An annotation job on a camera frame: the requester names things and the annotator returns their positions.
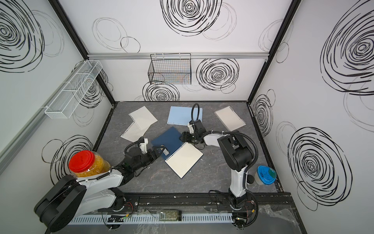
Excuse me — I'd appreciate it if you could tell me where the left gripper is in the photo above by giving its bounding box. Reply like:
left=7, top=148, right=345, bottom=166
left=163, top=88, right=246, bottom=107
left=133, top=146, right=166, bottom=173

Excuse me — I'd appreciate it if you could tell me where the dark blue notebook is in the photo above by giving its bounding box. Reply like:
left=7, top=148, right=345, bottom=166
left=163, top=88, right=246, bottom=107
left=151, top=127, right=204, bottom=178

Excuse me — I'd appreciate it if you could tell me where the light blue notebook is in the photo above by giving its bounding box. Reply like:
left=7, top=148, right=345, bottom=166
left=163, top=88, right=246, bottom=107
left=167, top=106, right=192, bottom=126

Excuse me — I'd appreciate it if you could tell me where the torn lined paper page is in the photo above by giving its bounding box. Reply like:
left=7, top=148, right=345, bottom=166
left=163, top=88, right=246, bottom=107
left=120, top=121, right=150, bottom=142

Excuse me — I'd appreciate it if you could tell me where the torn white lined page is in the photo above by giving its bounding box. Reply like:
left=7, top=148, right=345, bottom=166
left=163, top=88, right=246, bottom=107
left=129, top=106, right=157, bottom=130

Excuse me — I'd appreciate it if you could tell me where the white lined spiral notebook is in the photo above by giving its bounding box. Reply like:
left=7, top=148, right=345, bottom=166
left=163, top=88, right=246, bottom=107
left=215, top=106, right=246, bottom=131

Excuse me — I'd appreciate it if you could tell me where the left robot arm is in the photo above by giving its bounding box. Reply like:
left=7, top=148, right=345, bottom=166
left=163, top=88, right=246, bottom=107
left=34, top=137, right=166, bottom=234

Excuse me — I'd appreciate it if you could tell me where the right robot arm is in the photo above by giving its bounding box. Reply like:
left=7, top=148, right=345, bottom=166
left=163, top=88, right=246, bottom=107
left=180, top=103, right=259, bottom=210

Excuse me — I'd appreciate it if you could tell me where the green circuit box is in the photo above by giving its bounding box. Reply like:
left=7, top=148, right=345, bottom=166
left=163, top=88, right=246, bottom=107
left=159, top=210, right=182, bottom=221

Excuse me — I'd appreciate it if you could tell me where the red lid yellow jar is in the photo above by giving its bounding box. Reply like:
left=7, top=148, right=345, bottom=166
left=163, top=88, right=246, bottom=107
left=68, top=150, right=111, bottom=177

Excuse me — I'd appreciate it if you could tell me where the small grey jar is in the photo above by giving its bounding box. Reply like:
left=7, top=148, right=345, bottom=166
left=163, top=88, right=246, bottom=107
left=246, top=175, right=255, bottom=184

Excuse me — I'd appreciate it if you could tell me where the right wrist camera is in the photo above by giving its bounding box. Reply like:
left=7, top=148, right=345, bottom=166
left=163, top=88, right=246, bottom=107
left=188, top=122, right=194, bottom=134

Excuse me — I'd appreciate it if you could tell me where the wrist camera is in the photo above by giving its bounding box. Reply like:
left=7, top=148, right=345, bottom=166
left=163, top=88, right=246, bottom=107
left=139, top=138, right=149, bottom=154
left=188, top=122, right=194, bottom=134

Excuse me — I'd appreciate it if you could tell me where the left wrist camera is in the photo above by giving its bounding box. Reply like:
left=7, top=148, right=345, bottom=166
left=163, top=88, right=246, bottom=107
left=139, top=138, right=149, bottom=154

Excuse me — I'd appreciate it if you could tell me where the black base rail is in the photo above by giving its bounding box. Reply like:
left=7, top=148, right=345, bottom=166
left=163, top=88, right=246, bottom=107
left=97, top=191, right=293, bottom=212

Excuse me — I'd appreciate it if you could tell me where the black wire basket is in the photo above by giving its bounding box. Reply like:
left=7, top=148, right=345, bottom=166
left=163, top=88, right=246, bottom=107
left=147, top=58, right=192, bottom=85

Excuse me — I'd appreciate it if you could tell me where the white slotted cable duct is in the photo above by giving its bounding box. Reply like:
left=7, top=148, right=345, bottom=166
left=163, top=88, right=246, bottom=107
left=69, top=213, right=233, bottom=225

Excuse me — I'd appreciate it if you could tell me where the white wire shelf basket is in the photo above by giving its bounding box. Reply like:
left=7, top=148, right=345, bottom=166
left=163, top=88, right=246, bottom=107
left=44, top=60, right=102, bottom=119

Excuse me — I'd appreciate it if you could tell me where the aluminium wall rail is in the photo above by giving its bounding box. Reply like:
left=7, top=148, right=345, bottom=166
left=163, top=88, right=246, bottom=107
left=88, top=52, right=269, bottom=60

